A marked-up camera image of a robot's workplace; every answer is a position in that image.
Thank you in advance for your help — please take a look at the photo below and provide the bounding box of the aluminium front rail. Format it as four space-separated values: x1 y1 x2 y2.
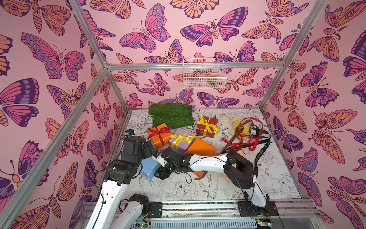
76 199 326 229

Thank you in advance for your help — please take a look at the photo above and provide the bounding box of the aluminium frame post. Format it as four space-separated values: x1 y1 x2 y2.
259 0 328 111

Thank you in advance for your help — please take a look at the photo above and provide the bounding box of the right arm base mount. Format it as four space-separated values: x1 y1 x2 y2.
237 201 279 217

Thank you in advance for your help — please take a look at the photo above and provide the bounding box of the brown ribbon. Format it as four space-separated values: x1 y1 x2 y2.
186 116 254 156

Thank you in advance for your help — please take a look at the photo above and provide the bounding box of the light blue gift box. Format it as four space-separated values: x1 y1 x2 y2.
137 157 162 180

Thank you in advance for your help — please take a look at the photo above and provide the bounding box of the yellow dotted work glove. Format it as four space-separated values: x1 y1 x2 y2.
229 119 253 140

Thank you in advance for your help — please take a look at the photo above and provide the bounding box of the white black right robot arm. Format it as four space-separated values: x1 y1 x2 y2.
152 147 276 216

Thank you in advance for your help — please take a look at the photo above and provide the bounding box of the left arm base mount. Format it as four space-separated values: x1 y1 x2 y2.
122 201 163 220

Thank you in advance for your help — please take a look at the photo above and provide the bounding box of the white wire basket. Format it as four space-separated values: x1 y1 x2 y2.
182 62 227 90

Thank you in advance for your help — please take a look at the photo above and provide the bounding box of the small orange gift box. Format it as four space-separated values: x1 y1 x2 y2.
147 123 172 150

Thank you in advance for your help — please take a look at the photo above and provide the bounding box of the red ribbon on small box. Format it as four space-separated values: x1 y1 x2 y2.
147 125 172 147

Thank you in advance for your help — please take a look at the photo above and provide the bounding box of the peach gift box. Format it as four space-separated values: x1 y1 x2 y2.
226 149 247 169

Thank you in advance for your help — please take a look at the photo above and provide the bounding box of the lilac gift box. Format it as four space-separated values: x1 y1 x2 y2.
168 127 197 156

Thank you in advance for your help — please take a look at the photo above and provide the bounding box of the large orange gift box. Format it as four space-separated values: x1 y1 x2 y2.
185 138 216 180

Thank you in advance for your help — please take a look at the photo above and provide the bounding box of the beige knit work glove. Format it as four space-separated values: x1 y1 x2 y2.
215 112 242 128

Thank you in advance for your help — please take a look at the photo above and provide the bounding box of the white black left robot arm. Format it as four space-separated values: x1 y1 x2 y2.
86 129 156 229

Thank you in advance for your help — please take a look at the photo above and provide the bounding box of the green artificial grass mat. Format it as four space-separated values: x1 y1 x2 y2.
148 104 194 129

